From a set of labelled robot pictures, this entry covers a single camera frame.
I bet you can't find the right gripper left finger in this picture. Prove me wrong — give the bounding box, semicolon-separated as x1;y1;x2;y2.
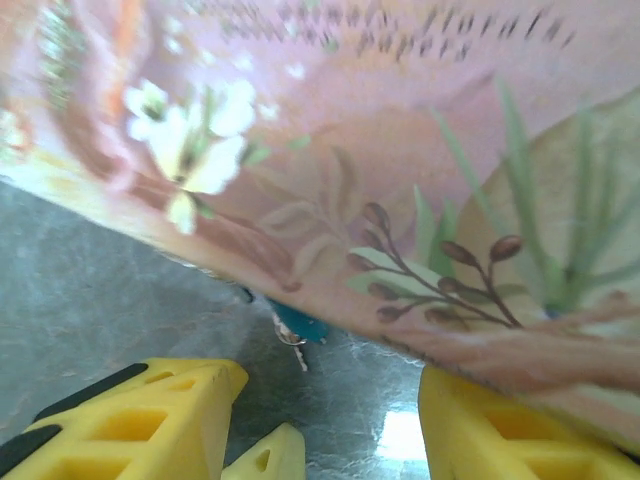
0;357;250;480

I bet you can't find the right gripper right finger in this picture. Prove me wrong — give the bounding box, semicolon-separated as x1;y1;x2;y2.
418;366;640;480

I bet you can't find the small metal key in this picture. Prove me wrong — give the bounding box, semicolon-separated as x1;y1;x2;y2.
277;319;310;374

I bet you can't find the pink floral tin box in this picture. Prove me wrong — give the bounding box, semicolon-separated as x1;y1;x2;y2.
0;0;640;449

